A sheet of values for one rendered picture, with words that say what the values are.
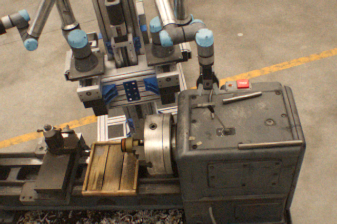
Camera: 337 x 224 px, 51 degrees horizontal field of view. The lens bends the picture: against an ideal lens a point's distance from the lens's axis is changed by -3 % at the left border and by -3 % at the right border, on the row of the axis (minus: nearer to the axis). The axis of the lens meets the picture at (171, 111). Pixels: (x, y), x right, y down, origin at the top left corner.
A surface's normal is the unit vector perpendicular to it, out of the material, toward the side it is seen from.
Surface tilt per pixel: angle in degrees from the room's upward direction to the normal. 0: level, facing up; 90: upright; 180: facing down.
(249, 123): 0
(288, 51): 0
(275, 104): 0
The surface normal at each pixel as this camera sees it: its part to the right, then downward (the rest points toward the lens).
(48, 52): -0.11, -0.69
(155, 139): -0.11, -0.21
